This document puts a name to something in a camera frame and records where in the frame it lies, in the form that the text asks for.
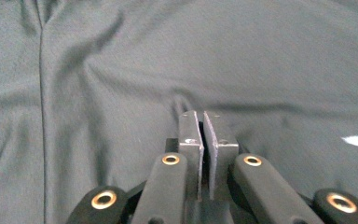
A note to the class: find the black cloth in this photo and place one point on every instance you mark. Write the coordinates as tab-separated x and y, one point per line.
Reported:
136	77

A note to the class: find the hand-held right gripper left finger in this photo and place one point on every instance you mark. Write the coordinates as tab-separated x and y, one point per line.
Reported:
190	140

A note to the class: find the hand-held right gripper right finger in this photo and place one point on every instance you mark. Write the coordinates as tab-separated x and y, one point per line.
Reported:
222	140

